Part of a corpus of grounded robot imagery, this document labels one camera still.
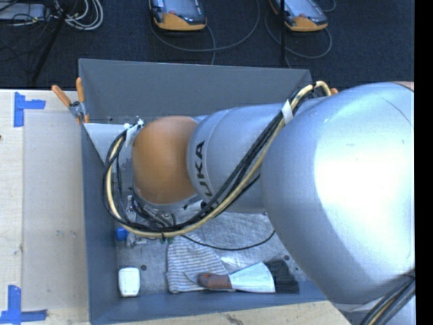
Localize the striped white cloth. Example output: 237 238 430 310
164 233 231 295

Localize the white rounded rectangular block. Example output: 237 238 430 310
118 266 141 298

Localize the grey woven towel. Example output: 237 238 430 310
175 211 289 271

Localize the red-brown rounded object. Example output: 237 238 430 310
197 272 234 291

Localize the grey metal bin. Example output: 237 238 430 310
77 58 340 325

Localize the black bristle brush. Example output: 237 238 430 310
264 258 300 293

